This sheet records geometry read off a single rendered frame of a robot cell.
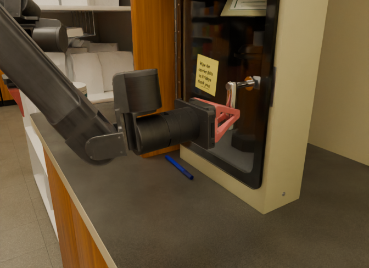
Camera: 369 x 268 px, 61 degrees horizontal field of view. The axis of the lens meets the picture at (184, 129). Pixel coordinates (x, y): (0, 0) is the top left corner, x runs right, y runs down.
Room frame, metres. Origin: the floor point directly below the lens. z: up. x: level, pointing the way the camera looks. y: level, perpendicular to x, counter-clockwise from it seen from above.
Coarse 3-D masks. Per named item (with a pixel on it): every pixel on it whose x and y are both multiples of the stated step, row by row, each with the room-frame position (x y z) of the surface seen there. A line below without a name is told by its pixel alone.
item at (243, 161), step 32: (192, 0) 0.73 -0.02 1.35; (224, 0) 0.64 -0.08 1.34; (256, 0) 0.56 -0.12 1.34; (192, 32) 0.73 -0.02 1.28; (224, 32) 0.63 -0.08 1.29; (256, 32) 0.56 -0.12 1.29; (192, 64) 0.73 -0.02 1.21; (224, 64) 0.63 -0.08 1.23; (256, 64) 0.55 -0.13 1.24; (192, 96) 0.73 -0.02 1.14; (224, 96) 0.63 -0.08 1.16; (256, 96) 0.55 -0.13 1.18; (256, 128) 0.54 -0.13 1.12; (224, 160) 0.62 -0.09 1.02; (256, 160) 0.54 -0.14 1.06
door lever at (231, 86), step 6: (246, 78) 0.57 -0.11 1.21; (252, 78) 0.56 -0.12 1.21; (228, 84) 0.54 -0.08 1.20; (234, 84) 0.54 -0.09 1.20; (240, 84) 0.55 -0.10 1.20; (246, 84) 0.55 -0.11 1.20; (252, 84) 0.56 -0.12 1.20; (228, 90) 0.54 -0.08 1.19; (234, 90) 0.54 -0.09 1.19; (228, 96) 0.54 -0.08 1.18; (234, 96) 0.54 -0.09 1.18; (228, 102) 0.54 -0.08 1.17; (234, 102) 0.54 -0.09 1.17; (234, 108) 0.54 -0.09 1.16; (228, 114) 0.54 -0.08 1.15; (234, 126) 0.54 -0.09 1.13
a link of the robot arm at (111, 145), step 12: (120, 72) 0.47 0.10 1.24; (132, 72) 0.44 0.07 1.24; (144, 72) 0.44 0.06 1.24; (156, 72) 0.46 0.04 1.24; (120, 84) 0.44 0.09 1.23; (132, 84) 0.43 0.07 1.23; (144, 84) 0.43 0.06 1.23; (156, 84) 0.45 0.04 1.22; (120, 96) 0.44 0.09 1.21; (132, 96) 0.43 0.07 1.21; (144, 96) 0.43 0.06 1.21; (156, 96) 0.44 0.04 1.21; (120, 108) 0.43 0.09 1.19; (132, 108) 0.43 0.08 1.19; (144, 108) 0.43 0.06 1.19; (156, 108) 0.44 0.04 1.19; (120, 120) 0.42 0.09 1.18; (120, 132) 0.41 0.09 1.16; (96, 144) 0.40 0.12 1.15; (108, 144) 0.40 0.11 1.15; (120, 144) 0.41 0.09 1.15; (96, 156) 0.40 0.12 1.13; (108, 156) 0.40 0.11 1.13; (120, 156) 0.40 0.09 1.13
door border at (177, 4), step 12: (180, 0) 0.77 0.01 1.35; (180, 12) 0.77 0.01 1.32; (180, 24) 0.77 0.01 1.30; (180, 36) 0.77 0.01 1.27; (180, 48) 0.77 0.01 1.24; (180, 60) 0.77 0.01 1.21; (180, 72) 0.77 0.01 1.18; (180, 84) 0.77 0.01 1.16; (180, 96) 0.77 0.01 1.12; (264, 156) 0.53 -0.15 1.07
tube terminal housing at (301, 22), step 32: (288, 0) 0.53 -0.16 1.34; (320, 0) 0.58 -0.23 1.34; (288, 32) 0.54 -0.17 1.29; (320, 32) 0.58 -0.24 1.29; (288, 64) 0.54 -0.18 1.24; (288, 96) 0.55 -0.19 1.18; (288, 128) 0.55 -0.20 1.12; (192, 160) 0.74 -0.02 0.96; (288, 160) 0.56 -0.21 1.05; (256, 192) 0.55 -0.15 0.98; (288, 192) 0.57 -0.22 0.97
